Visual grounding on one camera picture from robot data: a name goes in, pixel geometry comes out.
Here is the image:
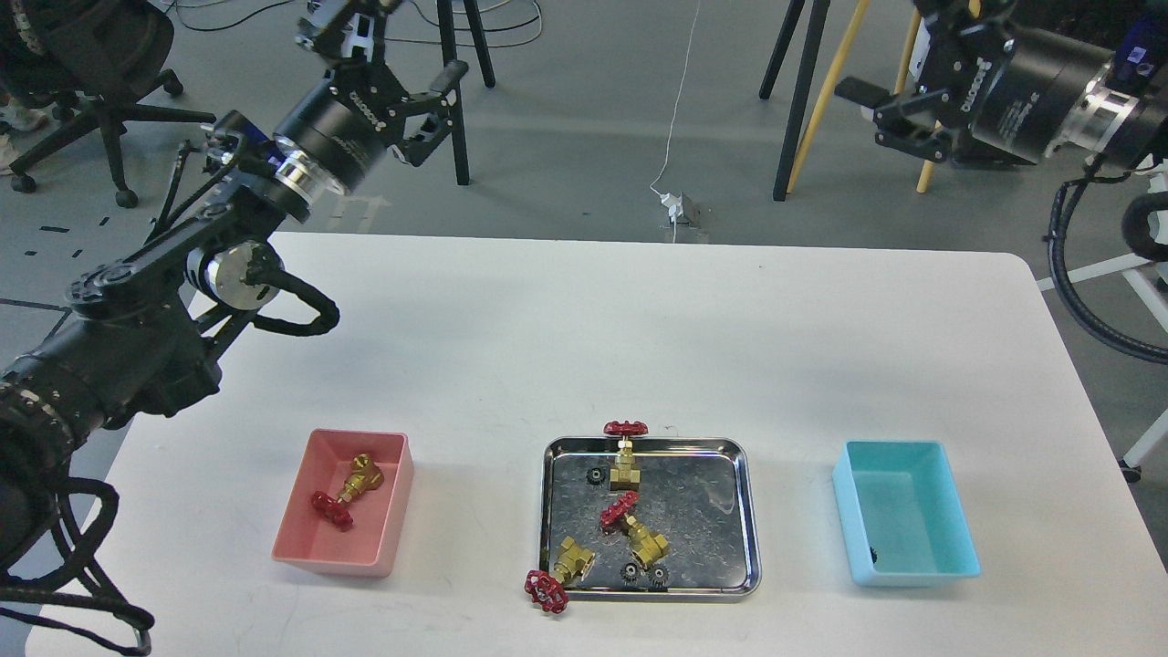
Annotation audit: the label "white power adapter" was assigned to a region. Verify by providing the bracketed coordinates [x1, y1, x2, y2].
[659, 193, 701, 228]

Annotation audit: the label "blue plastic box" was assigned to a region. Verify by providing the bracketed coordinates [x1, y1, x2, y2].
[830, 441, 982, 588]

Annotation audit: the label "white cable on floor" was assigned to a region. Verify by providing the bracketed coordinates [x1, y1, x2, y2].
[649, 0, 702, 243]

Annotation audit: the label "brass valve tray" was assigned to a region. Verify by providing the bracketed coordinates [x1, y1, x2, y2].
[598, 490, 670, 569]
[523, 535, 596, 614]

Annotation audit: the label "brass valve red handle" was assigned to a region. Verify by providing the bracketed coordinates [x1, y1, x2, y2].
[310, 452, 385, 532]

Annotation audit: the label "wooden pole right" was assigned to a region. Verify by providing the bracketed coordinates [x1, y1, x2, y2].
[894, 1, 982, 194]

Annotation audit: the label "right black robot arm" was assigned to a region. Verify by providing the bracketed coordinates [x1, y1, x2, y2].
[834, 1, 1167, 365]

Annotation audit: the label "pink plastic box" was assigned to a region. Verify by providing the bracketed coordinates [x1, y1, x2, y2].
[271, 429, 413, 578]

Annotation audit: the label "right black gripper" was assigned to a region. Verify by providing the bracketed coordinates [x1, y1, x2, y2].
[834, 1, 1115, 162]

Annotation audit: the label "black stand legs left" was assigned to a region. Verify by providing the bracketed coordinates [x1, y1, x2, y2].
[437, 0, 496, 186]

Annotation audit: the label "wooden pole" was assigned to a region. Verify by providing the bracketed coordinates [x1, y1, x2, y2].
[894, 1, 982, 194]
[783, 1, 871, 198]

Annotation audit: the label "brass valve tray bottom left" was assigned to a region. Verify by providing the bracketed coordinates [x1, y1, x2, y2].
[523, 535, 596, 614]

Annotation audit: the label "shiny metal tray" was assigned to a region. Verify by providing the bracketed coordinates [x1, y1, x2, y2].
[538, 436, 762, 601]

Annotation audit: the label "brass valve tray centre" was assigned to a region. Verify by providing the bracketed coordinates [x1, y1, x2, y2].
[598, 490, 670, 569]

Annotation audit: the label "black stand leg right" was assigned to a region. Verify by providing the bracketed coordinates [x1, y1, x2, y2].
[757, 1, 830, 203]

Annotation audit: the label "brass valve at tray top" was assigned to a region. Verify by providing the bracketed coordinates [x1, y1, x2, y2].
[602, 420, 648, 491]

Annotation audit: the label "black cables on floor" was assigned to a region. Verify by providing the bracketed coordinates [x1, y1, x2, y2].
[151, 0, 544, 50]

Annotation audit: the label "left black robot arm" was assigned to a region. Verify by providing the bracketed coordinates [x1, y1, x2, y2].
[4, 1, 470, 656]

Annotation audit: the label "black office chair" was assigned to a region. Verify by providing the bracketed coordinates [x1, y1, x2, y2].
[4, 1, 216, 208]

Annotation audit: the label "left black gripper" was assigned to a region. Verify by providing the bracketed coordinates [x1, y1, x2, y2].
[274, 1, 470, 195]

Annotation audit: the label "wooden pole left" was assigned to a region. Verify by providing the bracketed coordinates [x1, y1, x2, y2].
[783, 1, 871, 198]

